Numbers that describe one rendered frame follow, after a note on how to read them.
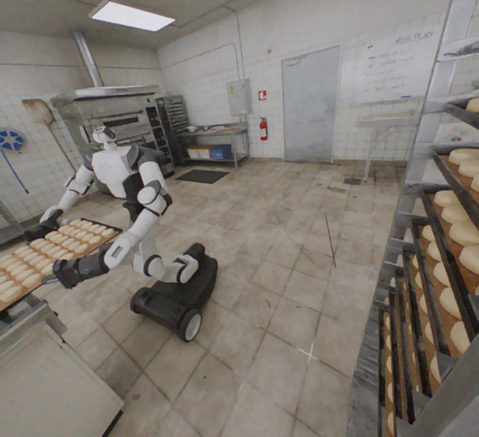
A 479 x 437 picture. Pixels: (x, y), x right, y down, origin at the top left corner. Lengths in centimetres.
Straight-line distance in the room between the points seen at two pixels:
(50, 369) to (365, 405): 136
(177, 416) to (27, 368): 81
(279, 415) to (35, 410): 107
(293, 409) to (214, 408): 43
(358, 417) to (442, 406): 111
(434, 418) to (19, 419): 123
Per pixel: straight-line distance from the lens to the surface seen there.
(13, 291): 104
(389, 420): 75
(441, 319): 48
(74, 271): 95
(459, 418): 29
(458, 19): 59
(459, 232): 47
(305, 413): 154
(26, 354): 116
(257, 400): 155
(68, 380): 133
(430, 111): 59
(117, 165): 115
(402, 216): 67
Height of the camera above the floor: 148
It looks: 26 degrees down
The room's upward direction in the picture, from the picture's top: 9 degrees counter-clockwise
